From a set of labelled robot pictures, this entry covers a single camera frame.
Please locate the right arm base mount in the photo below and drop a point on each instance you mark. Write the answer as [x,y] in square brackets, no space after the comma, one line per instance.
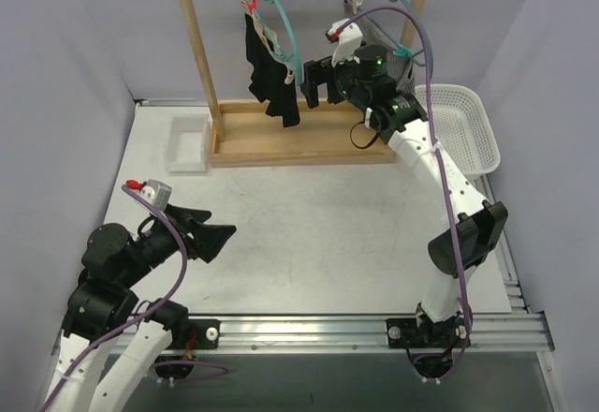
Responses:
[414,333]

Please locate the black underwear beige waistband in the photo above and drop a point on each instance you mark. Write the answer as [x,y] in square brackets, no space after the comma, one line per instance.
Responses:
[268,79]

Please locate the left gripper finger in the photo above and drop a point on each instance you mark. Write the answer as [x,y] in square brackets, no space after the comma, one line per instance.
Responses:
[182,217]
[209,240]

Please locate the teal clothespin on striped underwear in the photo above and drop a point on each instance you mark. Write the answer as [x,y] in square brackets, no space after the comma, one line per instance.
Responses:
[403,52]

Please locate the white foam tray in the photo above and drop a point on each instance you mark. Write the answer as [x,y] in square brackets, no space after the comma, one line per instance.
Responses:
[188,145]

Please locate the wooden clothes rack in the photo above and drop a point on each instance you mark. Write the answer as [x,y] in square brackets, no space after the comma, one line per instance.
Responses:
[244,136]

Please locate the white perforated plastic basket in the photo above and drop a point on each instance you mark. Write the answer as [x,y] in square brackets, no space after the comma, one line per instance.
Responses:
[463,127]

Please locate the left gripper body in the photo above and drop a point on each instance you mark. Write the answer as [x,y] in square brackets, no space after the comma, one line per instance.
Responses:
[185,230]

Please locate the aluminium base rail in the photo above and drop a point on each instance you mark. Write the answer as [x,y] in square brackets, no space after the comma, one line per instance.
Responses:
[366,334]

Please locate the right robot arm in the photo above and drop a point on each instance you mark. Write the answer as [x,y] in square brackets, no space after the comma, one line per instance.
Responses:
[405,124]

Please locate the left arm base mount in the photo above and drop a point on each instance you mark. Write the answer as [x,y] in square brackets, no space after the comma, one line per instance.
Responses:
[199,334]

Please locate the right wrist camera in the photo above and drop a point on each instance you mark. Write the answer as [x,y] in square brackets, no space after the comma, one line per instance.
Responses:
[348,37]

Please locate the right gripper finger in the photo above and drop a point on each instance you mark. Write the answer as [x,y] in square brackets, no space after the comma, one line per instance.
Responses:
[328,72]
[309,87]

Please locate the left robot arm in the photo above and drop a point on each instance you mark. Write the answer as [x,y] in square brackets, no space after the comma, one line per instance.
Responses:
[105,349]

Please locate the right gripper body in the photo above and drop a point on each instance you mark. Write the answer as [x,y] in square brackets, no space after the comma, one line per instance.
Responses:
[322,77]

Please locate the grey striped underwear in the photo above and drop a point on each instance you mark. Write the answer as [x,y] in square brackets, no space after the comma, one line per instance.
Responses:
[401,69]

